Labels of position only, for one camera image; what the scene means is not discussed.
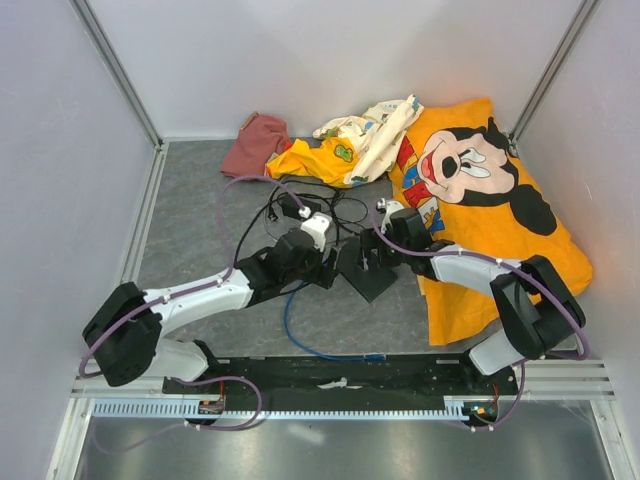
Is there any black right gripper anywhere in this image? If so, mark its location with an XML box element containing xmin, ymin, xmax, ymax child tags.
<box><xmin>354</xmin><ymin>226</ymin><xmax>410</xmax><ymax>272</ymax></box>

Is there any black network switch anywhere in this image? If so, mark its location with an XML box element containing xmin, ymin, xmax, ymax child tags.
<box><xmin>342</xmin><ymin>265</ymin><xmax>398</xmax><ymax>303</ymax></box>

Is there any black barrel plug power cable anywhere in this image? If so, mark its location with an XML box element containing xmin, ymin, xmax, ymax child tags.
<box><xmin>267</xmin><ymin>179</ymin><xmax>369</xmax><ymax>236</ymax></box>

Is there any blue ethernet cable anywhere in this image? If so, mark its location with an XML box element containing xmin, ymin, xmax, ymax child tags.
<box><xmin>284</xmin><ymin>249</ymin><xmax>387</xmax><ymax>362</ymax></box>

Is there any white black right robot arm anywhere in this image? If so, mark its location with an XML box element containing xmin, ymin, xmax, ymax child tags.
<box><xmin>363</xmin><ymin>199</ymin><xmax>590</xmax><ymax>394</ymax></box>

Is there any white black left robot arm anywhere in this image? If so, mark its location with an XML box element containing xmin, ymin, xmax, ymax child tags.
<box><xmin>80</xmin><ymin>228</ymin><xmax>338</xmax><ymax>393</ymax></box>

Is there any black power adapter brick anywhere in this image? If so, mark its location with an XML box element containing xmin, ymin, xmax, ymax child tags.
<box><xmin>277</xmin><ymin>195</ymin><xmax>321</xmax><ymax>219</ymax></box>

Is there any yellow dinosaur garment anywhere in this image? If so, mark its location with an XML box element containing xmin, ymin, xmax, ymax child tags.
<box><xmin>265</xmin><ymin>138</ymin><xmax>360</xmax><ymax>188</ymax></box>

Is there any orange Mickey Mouse pillow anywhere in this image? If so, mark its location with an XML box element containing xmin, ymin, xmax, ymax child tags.
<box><xmin>388</xmin><ymin>97</ymin><xmax>595</xmax><ymax>346</ymax></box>

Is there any cream dinosaur print cloth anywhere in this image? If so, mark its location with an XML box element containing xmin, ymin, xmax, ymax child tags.
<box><xmin>312</xmin><ymin>95</ymin><xmax>424</xmax><ymax>188</ymax></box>

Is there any maroon red cloth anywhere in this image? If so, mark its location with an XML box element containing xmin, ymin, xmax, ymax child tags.
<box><xmin>220</xmin><ymin>112</ymin><xmax>291</xmax><ymax>178</ymax></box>

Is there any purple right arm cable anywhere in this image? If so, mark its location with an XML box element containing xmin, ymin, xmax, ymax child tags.
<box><xmin>373</xmin><ymin>207</ymin><xmax>592</xmax><ymax>435</ymax></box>

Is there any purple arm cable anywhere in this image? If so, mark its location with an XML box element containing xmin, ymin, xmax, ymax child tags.
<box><xmin>373</xmin><ymin>207</ymin><xmax>592</xmax><ymax>435</ymax></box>
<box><xmin>79</xmin><ymin>174</ymin><xmax>311</xmax><ymax>454</ymax></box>

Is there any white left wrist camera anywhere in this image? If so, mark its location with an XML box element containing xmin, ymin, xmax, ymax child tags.
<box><xmin>298</xmin><ymin>206</ymin><xmax>332</xmax><ymax>252</ymax></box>

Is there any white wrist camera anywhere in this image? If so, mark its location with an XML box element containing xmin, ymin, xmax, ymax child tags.
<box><xmin>298</xmin><ymin>206</ymin><xmax>332</xmax><ymax>252</ymax></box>
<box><xmin>376</xmin><ymin>198</ymin><xmax>404</xmax><ymax>234</ymax></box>

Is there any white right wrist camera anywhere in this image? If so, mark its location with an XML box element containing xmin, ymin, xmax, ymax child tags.
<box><xmin>376</xmin><ymin>198</ymin><xmax>404</xmax><ymax>234</ymax></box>

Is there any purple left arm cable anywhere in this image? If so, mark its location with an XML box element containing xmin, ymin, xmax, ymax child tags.
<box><xmin>79</xmin><ymin>174</ymin><xmax>311</xmax><ymax>454</ymax></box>

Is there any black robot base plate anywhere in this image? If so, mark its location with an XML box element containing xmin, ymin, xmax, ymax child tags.
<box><xmin>162</xmin><ymin>352</ymin><xmax>521</xmax><ymax>414</ymax></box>

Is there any grey slotted cable duct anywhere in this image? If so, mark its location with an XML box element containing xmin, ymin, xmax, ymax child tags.
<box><xmin>92</xmin><ymin>397</ymin><xmax>499</xmax><ymax>421</ymax></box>

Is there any aluminium frame rail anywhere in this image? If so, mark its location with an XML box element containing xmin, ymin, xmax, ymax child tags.
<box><xmin>522</xmin><ymin>359</ymin><xmax>615</xmax><ymax>401</ymax></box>

